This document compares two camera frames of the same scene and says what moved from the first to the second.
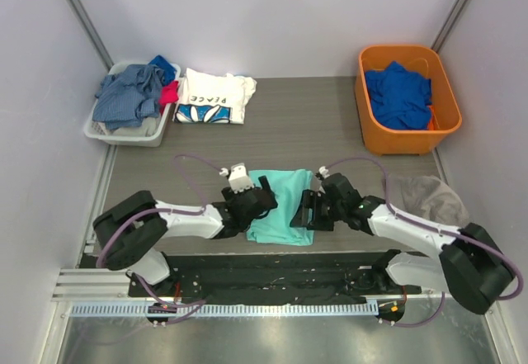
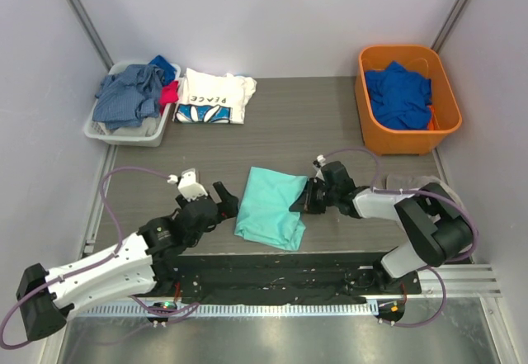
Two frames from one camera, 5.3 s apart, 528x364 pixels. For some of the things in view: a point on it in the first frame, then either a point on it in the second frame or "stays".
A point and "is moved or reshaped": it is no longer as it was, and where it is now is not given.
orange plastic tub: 407,142 stays
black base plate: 275,278 stays
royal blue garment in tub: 400,98 stays
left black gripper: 259,197 to 219,205
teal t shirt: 287,187 is moved or reshaped
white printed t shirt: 205,97 stays
